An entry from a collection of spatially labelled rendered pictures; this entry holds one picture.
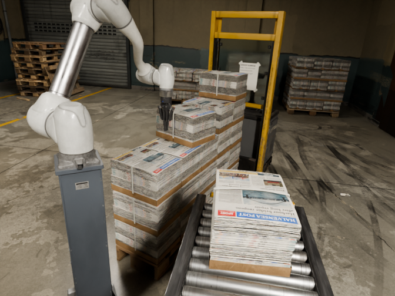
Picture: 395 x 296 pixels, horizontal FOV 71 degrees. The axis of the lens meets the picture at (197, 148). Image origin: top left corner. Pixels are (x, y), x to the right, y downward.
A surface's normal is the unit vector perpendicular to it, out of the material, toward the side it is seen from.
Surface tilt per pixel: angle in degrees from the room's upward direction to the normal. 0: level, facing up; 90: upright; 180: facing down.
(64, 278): 0
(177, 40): 90
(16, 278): 0
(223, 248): 90
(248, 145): 90
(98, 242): 90
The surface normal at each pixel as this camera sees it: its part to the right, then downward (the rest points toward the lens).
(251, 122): -0.48, 0.30
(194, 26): -0.16, 0.35
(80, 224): 0.45, 0.35
